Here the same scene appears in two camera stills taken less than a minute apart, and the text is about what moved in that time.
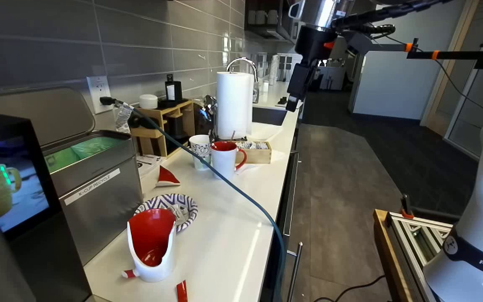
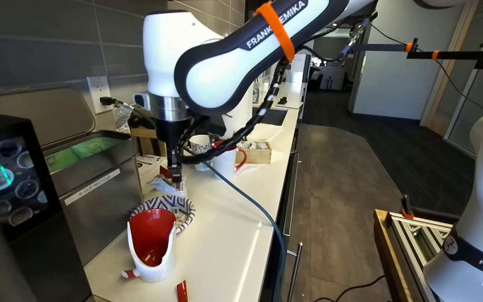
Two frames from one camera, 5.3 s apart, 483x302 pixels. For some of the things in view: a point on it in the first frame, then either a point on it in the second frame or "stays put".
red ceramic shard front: [181, 290] stays put
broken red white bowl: [151, 240] stays put
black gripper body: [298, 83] -> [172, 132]
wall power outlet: [97, 87] stays put
